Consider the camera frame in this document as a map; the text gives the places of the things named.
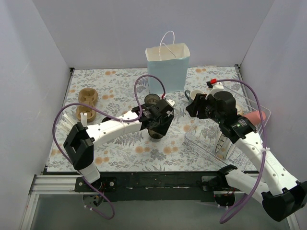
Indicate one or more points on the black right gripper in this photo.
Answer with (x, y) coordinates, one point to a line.
(199, 105)

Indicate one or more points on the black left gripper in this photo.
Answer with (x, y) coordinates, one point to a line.
(164, 123)

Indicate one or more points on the dark takeout coffee cup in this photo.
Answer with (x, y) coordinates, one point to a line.
(154, 135)

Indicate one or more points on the black plastic cup lid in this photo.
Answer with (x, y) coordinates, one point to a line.
(106, 119)

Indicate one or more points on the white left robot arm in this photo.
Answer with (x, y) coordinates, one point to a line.
(82, 140)

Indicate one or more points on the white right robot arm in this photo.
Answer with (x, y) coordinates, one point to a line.
(279, 192)

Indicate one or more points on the blue-grey ceramic mug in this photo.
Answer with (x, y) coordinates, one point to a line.
(190, 95)

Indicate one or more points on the clear plastic dish rack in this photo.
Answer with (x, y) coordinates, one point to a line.
(223, 117)

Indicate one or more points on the yellow patterned bowl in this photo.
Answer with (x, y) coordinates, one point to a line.
(239, 110)

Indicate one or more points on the light blue paper bag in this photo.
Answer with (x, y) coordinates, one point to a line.
(169, 61)

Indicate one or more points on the pink cylindrical bottle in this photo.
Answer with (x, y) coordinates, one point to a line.
(253, 117)

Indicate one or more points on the brown cardboard cup carrier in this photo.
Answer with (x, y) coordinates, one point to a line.
(87, 96)

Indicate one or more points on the white paper napkins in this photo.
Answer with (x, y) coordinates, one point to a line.
(66, 123)

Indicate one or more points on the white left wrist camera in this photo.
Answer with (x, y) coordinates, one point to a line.
(169, 104)

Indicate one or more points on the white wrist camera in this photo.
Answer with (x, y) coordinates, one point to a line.
(214, 87)
(169, 104)

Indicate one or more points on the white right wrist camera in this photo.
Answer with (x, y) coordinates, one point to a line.
(214, 87)

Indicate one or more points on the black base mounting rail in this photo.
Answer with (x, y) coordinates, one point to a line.
(131, 186)

